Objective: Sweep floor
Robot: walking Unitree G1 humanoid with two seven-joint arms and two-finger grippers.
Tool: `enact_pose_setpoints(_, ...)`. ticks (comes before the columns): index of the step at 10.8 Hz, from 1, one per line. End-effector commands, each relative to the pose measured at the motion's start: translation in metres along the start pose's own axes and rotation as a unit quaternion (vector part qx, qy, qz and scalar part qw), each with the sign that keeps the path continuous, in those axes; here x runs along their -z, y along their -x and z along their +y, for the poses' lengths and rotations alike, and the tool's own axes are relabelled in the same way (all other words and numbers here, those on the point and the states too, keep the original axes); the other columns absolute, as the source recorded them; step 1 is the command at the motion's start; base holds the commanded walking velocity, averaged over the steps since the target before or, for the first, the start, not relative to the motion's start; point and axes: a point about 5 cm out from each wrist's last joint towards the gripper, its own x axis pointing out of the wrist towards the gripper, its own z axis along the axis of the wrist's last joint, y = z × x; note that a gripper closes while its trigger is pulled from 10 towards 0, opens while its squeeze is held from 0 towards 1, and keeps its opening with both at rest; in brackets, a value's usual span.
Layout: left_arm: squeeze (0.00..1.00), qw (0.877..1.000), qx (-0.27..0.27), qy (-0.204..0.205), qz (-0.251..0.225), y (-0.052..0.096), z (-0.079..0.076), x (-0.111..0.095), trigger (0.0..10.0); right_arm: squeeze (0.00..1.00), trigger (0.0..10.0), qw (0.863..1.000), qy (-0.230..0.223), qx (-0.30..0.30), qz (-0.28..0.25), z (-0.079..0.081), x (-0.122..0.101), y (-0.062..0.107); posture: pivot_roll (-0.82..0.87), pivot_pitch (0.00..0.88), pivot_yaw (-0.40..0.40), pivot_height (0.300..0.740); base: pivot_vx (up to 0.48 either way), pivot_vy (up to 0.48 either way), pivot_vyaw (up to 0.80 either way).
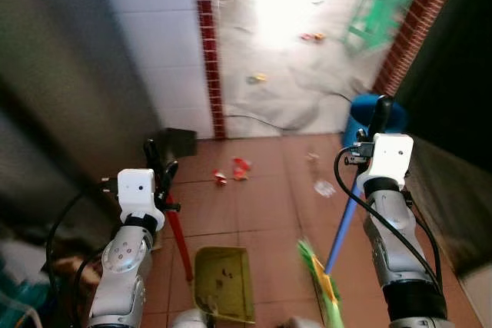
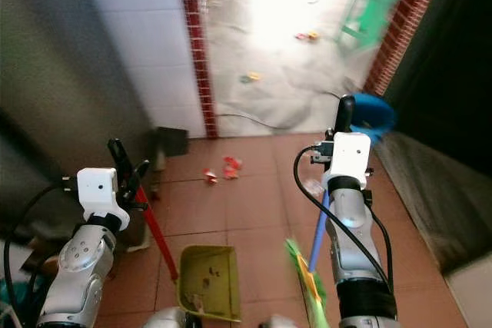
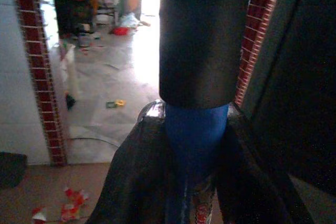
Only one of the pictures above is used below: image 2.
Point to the red square toy tile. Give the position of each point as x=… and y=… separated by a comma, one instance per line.
x=301, y=36

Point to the green square toy tile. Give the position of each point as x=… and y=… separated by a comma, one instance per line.
x=245, y=78

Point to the yellow toy tile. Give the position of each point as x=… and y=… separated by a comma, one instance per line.
x=257, y=77

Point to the grey metal fridge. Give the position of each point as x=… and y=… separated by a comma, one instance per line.
x=61, y=90

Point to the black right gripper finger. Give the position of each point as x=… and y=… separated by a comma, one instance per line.
x=344, y=113

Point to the silver robot leg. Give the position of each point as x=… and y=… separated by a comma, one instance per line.
x=277, y=322
x=169, y=319

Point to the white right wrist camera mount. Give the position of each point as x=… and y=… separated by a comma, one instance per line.
x=350, y=157

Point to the dark door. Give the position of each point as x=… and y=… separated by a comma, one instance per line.
x=446, y=44

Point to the dark box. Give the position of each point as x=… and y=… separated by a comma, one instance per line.
x=171, y=142

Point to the green plastic stool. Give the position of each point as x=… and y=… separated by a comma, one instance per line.
x=373, y=9

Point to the blue plastic basin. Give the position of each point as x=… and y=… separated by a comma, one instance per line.
x=375, y=117

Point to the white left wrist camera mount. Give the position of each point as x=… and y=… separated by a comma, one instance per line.
x=101, y=193

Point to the silver robot right leg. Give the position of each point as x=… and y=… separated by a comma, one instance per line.
x=277, y=322

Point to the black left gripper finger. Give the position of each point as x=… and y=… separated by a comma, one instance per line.
x=118, y=157
x=138, y=172

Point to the silver robot left leg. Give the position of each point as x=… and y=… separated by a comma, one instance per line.
x=169, y=319

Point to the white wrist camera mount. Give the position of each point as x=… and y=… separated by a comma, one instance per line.
x=101, y=193
x=350, y=157

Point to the orange toy tile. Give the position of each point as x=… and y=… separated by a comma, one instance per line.
x=314, y=35

